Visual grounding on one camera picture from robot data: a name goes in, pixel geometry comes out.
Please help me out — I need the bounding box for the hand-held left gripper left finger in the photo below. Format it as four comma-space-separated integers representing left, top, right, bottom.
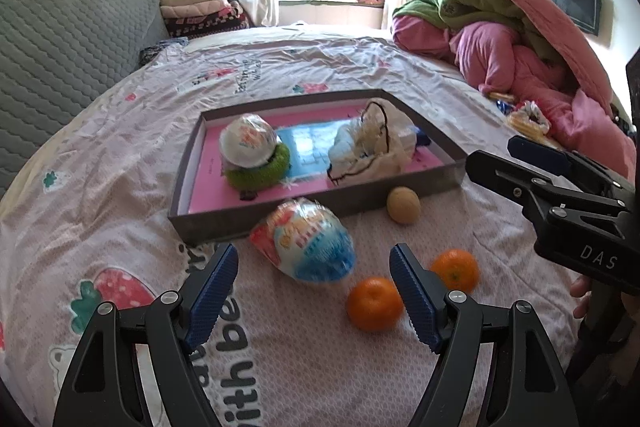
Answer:
52, 243, 240, 427

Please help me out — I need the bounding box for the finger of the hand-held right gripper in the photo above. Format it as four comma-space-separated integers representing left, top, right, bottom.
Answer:
507, 134, 632, 208
465, 149, 627, 234

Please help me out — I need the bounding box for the floral scrunchie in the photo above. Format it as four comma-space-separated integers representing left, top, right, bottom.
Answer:
515, 101, 551, 132

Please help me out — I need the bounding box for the pink duvet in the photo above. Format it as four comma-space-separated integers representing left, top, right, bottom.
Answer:
392, 14, 636, 180

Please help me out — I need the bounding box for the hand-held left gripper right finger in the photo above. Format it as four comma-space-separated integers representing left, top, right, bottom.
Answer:
389, 243, 581, 427

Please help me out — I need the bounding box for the stack of folded blankets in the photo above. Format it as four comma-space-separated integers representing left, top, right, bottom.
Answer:
160, 0, 251, 39

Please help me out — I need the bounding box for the grey quilted headboard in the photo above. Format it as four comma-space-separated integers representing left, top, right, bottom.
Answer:
0, 0, 171, 202

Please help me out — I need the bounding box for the blue patterned cloth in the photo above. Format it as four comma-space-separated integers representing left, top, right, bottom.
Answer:
139, 38, 190, 68

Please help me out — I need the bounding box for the grey cardboard box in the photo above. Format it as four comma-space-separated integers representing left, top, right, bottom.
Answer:
167, 88, 468, 244

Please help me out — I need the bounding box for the pink book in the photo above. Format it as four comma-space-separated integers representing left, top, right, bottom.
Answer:
187, 103, 446, 214

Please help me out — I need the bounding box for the egg toy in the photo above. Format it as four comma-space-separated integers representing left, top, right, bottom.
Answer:
220, 113, 277, 169
249, 198, 357, 286

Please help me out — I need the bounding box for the green fuzzy scrunchie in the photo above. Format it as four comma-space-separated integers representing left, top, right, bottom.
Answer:
222, 141, 293, 194

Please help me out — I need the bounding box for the clear plastic bag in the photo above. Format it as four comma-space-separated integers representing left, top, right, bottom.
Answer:
327, 98, 419, 186

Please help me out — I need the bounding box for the pink quilted cover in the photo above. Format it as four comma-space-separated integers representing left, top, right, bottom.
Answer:
442, 0, 614, 112

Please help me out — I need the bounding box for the green blanket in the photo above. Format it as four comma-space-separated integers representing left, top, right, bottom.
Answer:
392, 0, 566, 64

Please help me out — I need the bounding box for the orange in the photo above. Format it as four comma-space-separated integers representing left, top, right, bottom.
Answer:
346, 277, 405, 333
431, 248, 480, 294

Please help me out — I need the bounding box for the person's right hand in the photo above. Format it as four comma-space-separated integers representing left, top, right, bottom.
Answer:
569, 274, 594, 321

